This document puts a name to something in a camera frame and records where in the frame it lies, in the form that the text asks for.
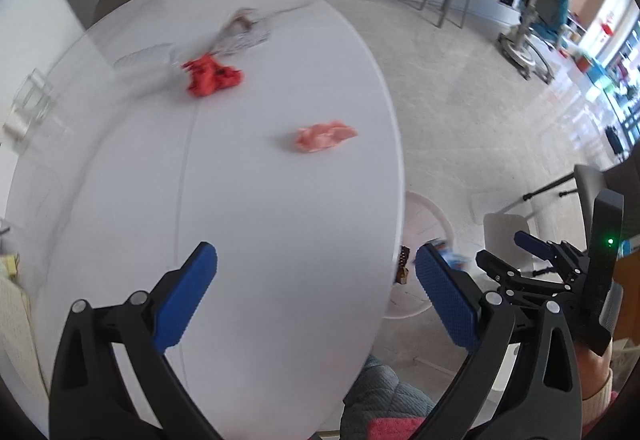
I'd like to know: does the blue printed carton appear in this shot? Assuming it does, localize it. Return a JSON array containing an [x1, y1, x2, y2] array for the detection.
[[431, 239, 470, 271]]

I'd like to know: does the brown snack wrapper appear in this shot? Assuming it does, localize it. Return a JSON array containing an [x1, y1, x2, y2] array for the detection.
[[395, 245, 411, 285]]

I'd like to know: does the white round trash bin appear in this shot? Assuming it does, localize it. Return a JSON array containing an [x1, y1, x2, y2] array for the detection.
[[384, 191, 454, 320]]

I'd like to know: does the teal wheeled chair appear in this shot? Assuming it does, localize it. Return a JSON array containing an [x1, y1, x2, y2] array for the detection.
[[497, 0, 570, 84]]

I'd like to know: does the crumpled pink paper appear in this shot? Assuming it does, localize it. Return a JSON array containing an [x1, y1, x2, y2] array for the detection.
[[295, 119, 358, 153]]

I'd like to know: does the clear glass jar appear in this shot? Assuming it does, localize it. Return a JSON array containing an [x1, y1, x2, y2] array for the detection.
[[2, 69, 53, 142]]

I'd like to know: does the crumpled red paper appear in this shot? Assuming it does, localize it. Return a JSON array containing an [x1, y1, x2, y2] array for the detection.
[[181, 54, 244, 98]]

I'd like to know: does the clear plastic bottle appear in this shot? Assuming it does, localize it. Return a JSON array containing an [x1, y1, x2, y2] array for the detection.
[[113, 43, 178, 88]]

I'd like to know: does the clear crinkled plastic wrapper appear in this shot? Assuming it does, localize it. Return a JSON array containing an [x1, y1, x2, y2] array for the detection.
[[210, 8, 270, 56]]

